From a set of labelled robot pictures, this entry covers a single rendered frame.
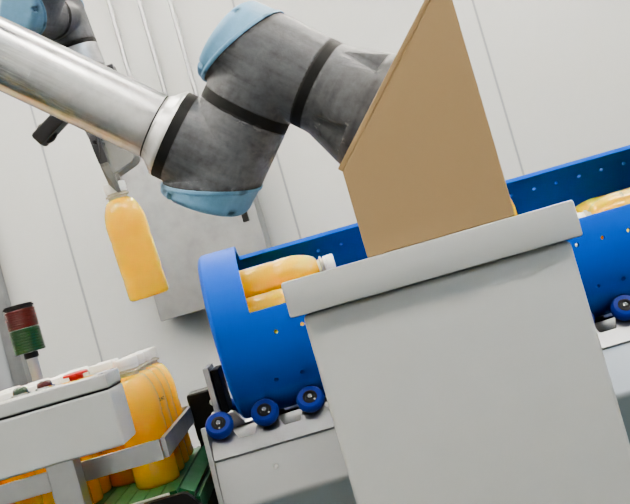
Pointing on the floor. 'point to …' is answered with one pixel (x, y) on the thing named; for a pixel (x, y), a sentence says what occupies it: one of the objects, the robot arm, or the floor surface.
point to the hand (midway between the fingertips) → (114, 186)
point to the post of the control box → (68, 483)
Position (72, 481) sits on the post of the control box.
